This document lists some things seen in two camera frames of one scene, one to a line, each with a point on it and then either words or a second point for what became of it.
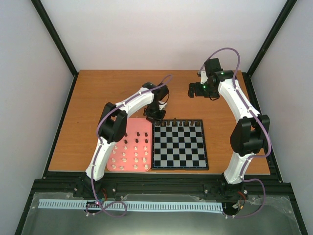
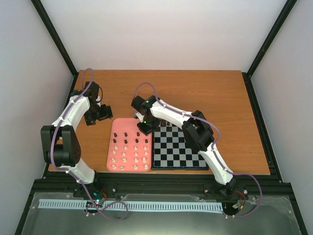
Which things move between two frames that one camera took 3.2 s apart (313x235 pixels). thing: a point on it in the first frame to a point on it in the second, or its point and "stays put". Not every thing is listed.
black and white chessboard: x=179 y=145 stays put
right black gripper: x=197 y=93 to x=147 y=131
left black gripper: x=150 y=119 to x=88 y=118
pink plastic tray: x=133 y=153 stays put
